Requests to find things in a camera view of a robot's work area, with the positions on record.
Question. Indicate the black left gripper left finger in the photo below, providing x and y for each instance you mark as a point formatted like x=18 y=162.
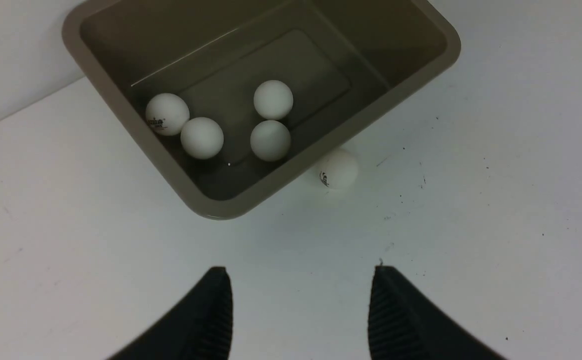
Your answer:
x=199 y=327

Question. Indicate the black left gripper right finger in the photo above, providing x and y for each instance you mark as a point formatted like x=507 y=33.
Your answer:
x=403 y=324

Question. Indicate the white ball with red logo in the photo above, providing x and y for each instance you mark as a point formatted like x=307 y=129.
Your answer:
x=202 y=138

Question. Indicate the white plain ping-pong ball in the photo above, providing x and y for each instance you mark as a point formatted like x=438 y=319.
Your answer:
x=270 y=141

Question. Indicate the white ball with black mark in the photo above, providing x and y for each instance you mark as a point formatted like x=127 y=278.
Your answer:
x=166 y=114

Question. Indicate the tan plastic storage bin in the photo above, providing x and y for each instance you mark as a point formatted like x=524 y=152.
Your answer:
x=347 y=63

